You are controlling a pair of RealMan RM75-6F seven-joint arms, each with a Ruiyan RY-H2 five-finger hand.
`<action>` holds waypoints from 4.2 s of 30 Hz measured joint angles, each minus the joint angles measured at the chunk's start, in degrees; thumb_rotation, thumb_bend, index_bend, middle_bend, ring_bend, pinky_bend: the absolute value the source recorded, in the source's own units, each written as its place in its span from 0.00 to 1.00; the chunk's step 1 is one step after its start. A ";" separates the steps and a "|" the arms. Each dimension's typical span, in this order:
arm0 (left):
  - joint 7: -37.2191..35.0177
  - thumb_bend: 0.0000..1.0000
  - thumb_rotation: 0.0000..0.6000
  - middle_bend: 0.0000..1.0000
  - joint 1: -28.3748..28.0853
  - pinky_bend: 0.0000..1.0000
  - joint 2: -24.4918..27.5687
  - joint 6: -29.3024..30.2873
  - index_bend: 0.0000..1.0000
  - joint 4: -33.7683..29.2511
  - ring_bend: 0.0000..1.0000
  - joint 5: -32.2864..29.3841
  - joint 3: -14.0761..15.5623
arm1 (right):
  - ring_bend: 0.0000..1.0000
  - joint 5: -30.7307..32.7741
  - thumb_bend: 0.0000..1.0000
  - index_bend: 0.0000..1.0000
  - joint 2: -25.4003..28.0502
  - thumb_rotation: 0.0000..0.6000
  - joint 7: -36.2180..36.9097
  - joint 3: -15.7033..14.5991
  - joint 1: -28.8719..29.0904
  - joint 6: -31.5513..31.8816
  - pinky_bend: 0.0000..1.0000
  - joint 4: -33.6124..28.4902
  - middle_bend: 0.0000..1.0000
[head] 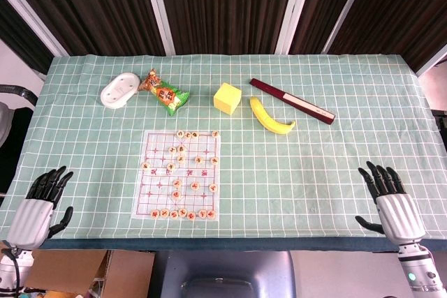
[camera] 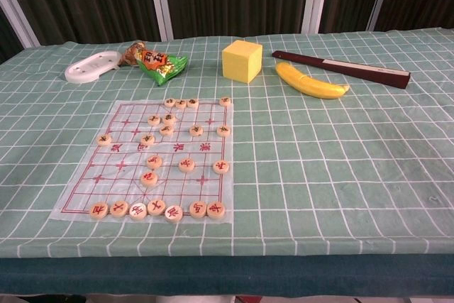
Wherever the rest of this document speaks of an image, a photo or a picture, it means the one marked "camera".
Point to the dark red folding fan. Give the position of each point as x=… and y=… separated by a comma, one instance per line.
x=340, y=67

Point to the yellow foam cube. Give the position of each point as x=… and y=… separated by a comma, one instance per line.
x=241, y=61

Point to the green checked tablecloth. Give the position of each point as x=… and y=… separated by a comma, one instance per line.
x=319, y=161

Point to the yellow banana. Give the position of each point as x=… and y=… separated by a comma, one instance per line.
x=308, y=83

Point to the wooden chess piece red character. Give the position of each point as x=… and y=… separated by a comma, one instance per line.
x=119, y=208
x=216, y=209
x=99, y=210
x=198, y=209
x=173, y=213
x=221, y=166
x=149, y=178
x=154, y=162
x=186, y=165
x=138, y=211
x=156, y=207

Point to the green snack bag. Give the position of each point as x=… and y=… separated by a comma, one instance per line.
x=161, y=65

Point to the dark teal table skirt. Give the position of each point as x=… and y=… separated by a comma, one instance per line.
x=227, y=276

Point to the white oval plastic tray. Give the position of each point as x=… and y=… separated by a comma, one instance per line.
x=90, y=66

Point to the translucent Chinese chess board sheet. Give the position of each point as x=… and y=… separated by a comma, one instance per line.
x=117, y=182

